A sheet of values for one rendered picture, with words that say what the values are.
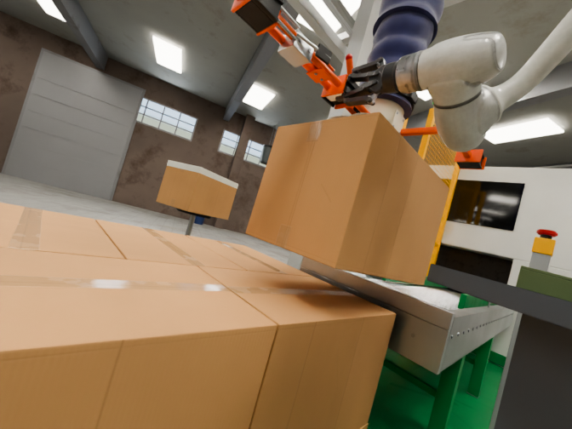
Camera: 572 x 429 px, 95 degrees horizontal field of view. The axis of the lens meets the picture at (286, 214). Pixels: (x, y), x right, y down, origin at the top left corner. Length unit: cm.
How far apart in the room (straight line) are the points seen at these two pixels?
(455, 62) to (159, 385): 81
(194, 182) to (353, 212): 191
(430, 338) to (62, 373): 100
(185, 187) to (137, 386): 211
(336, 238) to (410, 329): 58
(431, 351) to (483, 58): 87
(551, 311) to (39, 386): 68
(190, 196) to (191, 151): 695
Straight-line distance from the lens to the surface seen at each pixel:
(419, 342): 114
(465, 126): 81
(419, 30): 124
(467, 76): 74
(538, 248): 163
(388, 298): 116
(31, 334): 44
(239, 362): 56
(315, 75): 87
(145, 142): 940
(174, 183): 257
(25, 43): 1068
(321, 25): 385
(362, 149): 70
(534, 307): 59
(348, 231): 65
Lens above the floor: 75
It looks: 2 degrees up
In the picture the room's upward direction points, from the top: 16 degrees clockwise
